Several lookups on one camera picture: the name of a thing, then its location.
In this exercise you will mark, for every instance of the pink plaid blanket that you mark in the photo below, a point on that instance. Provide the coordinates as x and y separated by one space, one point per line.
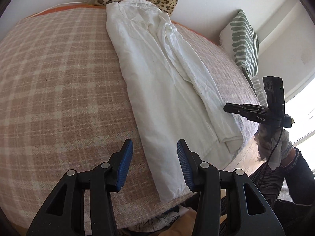
61 91

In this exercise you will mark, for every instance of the green leaf pattern pillow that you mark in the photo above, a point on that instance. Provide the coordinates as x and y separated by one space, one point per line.
242 41

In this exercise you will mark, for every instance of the person's right hand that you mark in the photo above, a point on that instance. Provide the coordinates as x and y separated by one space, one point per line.
264 142

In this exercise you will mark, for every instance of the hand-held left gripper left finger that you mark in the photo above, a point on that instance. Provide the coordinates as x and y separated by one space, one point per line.
124 164

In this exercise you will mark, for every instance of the white black patterned cloth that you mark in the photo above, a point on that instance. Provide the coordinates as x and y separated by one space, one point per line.
160 222

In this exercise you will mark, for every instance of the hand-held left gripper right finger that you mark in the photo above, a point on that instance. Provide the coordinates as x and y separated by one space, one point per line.
184 167

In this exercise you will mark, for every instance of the orange patterned bed sheet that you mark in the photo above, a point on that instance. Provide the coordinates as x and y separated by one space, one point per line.
81 6

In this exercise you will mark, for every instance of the white long-sleeved shirt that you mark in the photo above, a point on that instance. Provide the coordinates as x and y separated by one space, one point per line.
157 91

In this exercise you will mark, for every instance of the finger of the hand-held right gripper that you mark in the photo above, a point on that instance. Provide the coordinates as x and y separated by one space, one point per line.
236 108

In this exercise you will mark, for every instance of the person's right forearm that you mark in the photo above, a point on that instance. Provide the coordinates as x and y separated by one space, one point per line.
300 177

